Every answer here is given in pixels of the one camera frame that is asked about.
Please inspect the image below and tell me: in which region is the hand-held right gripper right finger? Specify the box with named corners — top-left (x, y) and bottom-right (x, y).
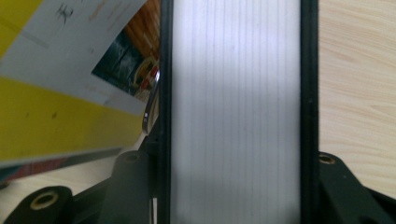
top-left (317, 151), bottom-right (389, 224)

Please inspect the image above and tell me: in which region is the blue book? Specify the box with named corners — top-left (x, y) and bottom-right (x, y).
top-left (0, 166), bottom-right (22, 185)

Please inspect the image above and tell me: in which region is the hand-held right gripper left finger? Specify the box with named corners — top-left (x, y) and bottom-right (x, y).
top-left (97, 119), bottom-right (162, 224)

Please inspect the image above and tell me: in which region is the red book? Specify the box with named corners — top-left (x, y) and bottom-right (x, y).
top-left (0, 147), bottom-right (123, 185)

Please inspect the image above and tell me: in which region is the yellow book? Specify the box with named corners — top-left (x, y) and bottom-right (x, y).
top-left (0, 0), bottom-right (162, 169)

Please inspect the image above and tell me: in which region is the black book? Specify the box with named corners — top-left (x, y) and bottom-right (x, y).
top-left (158, 0), bottom-right (320, 224)

